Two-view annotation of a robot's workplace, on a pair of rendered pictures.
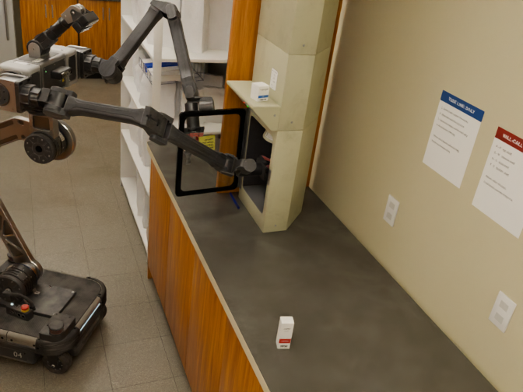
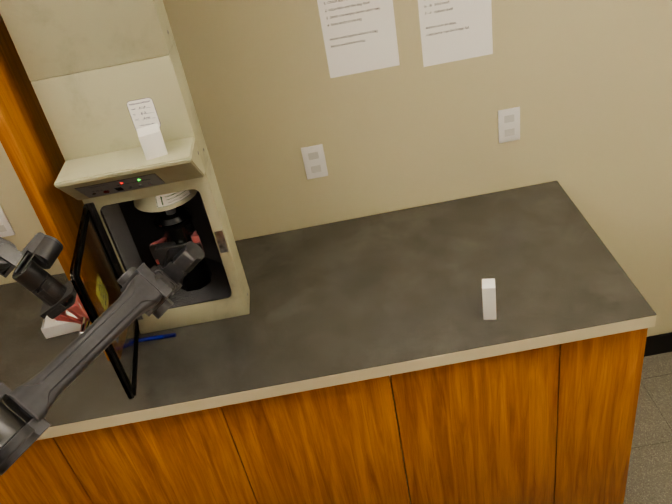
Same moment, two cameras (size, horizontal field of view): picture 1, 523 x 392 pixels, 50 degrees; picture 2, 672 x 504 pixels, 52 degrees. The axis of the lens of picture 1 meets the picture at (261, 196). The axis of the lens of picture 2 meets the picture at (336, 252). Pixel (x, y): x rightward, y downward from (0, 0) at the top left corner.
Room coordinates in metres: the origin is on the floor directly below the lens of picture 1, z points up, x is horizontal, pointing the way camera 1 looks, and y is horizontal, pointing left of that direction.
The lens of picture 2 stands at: (1.11, 1.23, 2.18)
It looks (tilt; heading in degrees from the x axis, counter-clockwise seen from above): 35 degrees down; 296
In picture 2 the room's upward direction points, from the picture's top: 11 degrees counter-clockwise
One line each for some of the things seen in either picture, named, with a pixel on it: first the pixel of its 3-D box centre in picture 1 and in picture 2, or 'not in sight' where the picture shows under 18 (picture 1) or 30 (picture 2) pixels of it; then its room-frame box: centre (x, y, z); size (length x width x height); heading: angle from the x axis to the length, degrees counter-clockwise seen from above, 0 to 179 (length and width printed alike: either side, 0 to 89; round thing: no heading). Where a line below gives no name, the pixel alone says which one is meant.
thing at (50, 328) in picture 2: not in sight; (72, 315); (2.58, 0.09, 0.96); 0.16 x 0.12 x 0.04; 31
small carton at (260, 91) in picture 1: (259, 91); (152, 141); (2.09, 0.06, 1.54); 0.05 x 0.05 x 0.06; 39
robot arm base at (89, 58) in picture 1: (93, 64); not in sight; (2.44, 0.83, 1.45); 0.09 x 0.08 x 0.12; 173
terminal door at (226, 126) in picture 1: (209, 152); (108, 303); (2.23, 0.25, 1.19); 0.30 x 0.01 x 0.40; 121
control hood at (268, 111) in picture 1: (250, 104); (132, 177); (2.16, 0.09, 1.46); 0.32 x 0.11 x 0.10; 25
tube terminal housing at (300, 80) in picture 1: (286, 134); (159, 188); (2.24, -0.07, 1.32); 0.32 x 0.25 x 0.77; 25
